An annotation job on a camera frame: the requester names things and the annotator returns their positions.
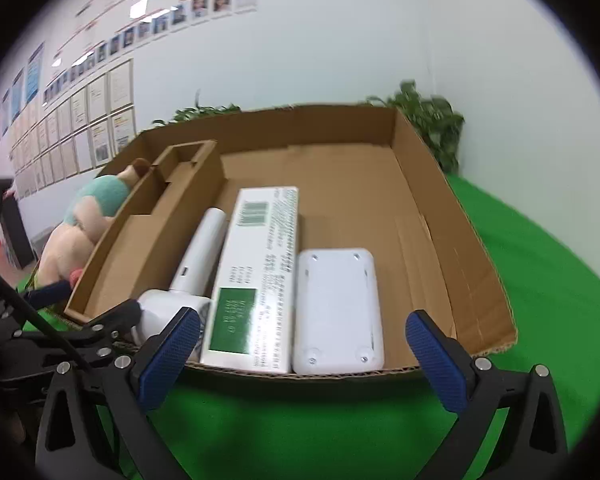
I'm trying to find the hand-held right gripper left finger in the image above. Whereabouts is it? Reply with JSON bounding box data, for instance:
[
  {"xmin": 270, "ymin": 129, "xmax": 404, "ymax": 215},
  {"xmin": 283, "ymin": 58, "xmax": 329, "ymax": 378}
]
[{"xmin": 34, "ymin": 306, "xmax": 203, "ymax": 480}]

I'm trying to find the narrow cardboard box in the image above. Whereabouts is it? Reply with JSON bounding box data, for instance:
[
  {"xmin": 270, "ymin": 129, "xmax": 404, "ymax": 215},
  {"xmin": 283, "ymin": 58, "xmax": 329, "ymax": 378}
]
[{"xmin": 64, "ymin": 140, "xmax": 226, "ymax": 325}]

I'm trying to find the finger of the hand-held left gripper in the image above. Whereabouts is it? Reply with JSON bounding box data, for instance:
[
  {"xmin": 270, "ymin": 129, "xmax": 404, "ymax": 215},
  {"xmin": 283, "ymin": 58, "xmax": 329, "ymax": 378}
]
[
  {"xmin": 10, "ymin": 298, "xmax": 144, "ymax": 363},
  {"xmin": 0, "ymin": 280, "xmax": 74, "ymax": 333}
]

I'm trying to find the white handheld fan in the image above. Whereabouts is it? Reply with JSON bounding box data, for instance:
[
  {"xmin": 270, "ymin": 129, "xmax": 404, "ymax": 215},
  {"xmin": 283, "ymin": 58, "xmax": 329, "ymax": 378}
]
[{"xmin": 132, "ymin": 207, "xmax": 228, "ymax": 361}]

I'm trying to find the large shallow cardboard box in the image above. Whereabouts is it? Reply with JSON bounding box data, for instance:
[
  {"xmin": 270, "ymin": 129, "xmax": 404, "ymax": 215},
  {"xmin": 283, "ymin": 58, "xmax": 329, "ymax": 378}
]
[{"xmin": 62, "ymin": 105, "xmax": 520, "ymax": 378}]

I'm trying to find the green potted plant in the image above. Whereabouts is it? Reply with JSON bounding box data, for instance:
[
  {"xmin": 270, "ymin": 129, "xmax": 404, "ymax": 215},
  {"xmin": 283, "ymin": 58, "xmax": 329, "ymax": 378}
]
[
  {"xmin": 365, "ymin": 80, "xmax": 466, "ymax": 175},
  {"xmin": 152, "ymin": 90, "xmax": 242, "ymax": 128}
]

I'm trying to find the blue wall poster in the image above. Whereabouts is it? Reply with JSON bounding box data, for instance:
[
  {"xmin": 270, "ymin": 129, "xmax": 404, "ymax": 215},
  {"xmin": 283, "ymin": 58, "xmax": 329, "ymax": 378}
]
[
  {"xmin": 26, "ymin": 42, "xmax": 46, "ymax": 103},
  {"xmin": 11, "ymin": 67, "xmax": 26, "ymax": 121}
]

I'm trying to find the white rectangular device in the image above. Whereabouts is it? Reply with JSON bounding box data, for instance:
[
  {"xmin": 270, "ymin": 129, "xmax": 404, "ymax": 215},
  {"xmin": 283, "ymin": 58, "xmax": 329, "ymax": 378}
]
[{"xmin": 291, "ymin": 247, "xmax": 385, "ymax": 375}]

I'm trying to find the pink pig plush toy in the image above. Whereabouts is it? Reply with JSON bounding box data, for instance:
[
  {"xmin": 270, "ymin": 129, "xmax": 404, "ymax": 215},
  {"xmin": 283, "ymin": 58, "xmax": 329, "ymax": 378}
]
[{"xmin": 32, "ymin": 157, "xmax": 153, "ymax": 292}]

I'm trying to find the white and green carton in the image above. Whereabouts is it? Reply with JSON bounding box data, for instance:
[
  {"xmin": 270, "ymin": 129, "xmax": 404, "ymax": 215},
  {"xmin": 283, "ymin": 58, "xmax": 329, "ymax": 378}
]
[{"xmin": 199, "ymin": 186, "xmax": 301, "ymax": 375}]

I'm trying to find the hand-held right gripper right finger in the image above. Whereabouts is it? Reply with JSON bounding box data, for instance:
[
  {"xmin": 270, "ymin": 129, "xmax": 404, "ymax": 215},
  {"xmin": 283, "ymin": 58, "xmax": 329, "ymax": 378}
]
[{"xmin": 405, "ymin": 309, "xmax": 569, "ymax": 480}]

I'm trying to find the green tablecloth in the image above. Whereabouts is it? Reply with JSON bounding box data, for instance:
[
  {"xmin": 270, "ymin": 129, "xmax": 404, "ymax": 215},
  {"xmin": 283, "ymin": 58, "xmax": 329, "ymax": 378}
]
[{"xmin": 17, "ymin": 172, "xmax": 600, "ymax": 480}]

